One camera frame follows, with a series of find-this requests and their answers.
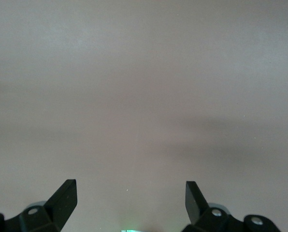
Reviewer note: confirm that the brown table cover sheet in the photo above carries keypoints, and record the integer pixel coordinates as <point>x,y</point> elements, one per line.
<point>144,72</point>

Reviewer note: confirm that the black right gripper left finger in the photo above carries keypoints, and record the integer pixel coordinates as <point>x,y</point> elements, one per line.
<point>61,205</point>

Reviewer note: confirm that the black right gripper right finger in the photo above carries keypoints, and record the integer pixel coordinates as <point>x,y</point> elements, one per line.
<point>197,210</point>

